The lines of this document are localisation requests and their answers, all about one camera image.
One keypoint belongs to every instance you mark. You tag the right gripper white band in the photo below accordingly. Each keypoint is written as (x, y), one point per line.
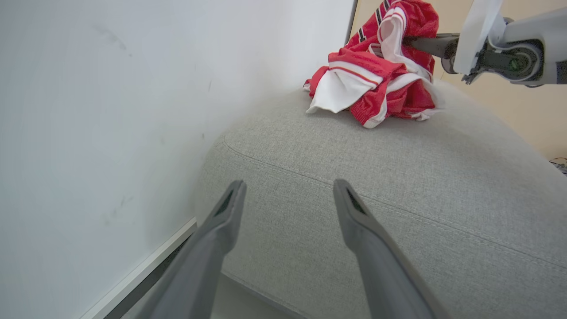
(476, 40)

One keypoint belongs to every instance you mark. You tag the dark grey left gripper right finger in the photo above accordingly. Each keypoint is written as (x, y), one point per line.
(385, 274)

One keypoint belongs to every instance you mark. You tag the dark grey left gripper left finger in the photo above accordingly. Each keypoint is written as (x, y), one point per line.
(199, 266)

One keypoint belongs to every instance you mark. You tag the red and white sports garment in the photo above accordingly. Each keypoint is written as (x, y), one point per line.
(376, 66)

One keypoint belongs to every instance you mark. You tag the black skirting strip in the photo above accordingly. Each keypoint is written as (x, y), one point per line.
(146, 283)

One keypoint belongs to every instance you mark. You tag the white baseboard strip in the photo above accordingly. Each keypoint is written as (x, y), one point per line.
(141, 268)

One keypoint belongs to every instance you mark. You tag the light grey fabric sofa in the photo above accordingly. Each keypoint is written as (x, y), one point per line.
(398, 177)

